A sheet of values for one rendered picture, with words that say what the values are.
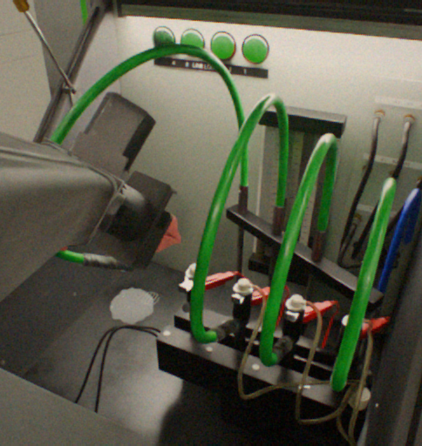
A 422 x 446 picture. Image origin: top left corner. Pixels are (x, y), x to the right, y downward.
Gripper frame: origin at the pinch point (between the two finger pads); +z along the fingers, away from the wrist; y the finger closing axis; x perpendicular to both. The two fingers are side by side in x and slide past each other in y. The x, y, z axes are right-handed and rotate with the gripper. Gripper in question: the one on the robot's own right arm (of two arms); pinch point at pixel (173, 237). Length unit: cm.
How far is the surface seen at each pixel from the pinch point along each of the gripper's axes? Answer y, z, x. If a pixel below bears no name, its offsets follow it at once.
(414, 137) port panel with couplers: 32.0, 23.2, -16.4
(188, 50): 23.0, -6.2, 7.5
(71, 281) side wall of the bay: -18.5, 19.6, 32.5
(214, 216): 4.0, -8.8, -9.7
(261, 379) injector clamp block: -13.1, 19.0, -12.8
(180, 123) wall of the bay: 20.7, 18.7, 25.2
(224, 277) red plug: -2.1, 15.8, -1.0
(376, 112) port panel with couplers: 32.3, 18.6, -10.5
